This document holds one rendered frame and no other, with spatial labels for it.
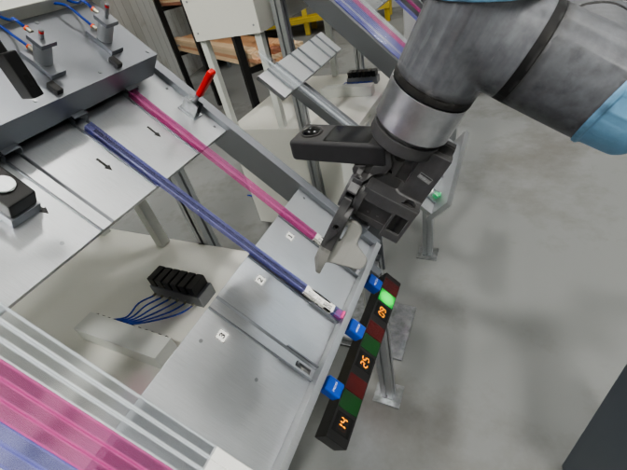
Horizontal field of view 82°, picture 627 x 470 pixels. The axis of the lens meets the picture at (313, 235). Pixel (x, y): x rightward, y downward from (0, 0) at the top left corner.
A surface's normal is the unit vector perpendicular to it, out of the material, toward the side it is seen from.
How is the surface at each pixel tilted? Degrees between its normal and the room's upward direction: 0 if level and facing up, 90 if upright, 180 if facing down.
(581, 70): 71
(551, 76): 85
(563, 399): 0
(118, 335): 0
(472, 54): 98
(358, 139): 1
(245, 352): 44
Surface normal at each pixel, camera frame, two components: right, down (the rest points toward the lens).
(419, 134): -0.15, 0.74
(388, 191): 0.26, -0.61
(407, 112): -0.61, 0.49
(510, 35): -0.34, 0.42
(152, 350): -0.19, -0.76
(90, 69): 0.48, -0.47
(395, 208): -0.40, 0.64
